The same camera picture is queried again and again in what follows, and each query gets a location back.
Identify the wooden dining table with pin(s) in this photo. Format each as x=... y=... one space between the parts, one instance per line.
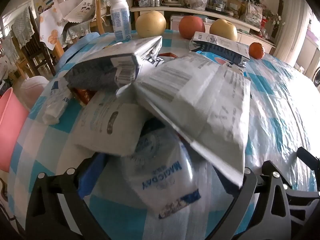
x=59 y=47

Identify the blue white checked tablecloth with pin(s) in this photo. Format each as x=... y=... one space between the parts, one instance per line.
x=275 y=105

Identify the blue white snack bag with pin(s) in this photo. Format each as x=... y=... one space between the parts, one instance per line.
x=210 y=56

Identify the white printed tablecloth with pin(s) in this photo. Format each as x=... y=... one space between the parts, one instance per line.
x=51 y=27

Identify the pink plastic bin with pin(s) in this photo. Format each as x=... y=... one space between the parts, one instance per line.
x=12 y=130

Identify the pack of small bottles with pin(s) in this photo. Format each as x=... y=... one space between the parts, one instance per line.
x=150 y=1

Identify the white plastic shopping bag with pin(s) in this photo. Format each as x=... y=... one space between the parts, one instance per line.
x=253 y=13

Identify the pale pink stool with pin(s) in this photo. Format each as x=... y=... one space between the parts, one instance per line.
x=32 y=90

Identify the white washing machine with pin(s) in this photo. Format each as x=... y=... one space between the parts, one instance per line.
x=317 y=77

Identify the red apple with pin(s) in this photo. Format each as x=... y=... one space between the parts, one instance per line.
x=191 y=27

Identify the red cartoon snack packet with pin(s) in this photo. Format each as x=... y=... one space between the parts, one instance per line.
x=168 y=54
x=85 y=96

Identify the white mesh food cover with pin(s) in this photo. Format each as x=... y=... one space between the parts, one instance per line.
x=75 y=0

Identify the large yellow pear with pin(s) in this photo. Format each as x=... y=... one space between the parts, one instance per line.
x=150 y=24

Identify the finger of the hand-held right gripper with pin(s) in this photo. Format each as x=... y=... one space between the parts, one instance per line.
x=310 y=158
x=305 y=195

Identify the silver foil snack bag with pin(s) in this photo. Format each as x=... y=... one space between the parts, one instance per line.
x=105 y=65

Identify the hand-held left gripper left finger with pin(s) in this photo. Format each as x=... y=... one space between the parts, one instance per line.
x=91 y=180

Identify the small white plastic wrapper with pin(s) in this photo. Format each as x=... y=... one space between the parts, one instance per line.
x=56 y=107

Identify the white television cabinet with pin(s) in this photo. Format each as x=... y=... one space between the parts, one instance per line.
x=250 y=36

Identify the light wooden chair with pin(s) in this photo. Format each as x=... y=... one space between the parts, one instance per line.
x=100 y=17

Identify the small yellow pear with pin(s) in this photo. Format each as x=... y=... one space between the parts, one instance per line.
x=223 y=29

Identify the small red ornament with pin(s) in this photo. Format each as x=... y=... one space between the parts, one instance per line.
x=263 y=23

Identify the dark wooden chair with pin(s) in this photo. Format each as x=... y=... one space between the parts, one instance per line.
x=37 y=52

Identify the white packet with window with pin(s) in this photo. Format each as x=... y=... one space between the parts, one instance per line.
x=105 y=127

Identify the white milk bottle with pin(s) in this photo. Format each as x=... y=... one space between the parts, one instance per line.
x=120 y=17

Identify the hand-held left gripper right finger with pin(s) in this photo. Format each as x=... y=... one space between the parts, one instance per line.
x=246 y=192

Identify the white blue-print plastic packet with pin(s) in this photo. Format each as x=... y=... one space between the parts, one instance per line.
x=160 y=180

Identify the orange tangerine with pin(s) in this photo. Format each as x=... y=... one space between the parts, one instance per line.
x=256 y=50

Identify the white storage case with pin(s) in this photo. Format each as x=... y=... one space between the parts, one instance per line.
x=177 y=21

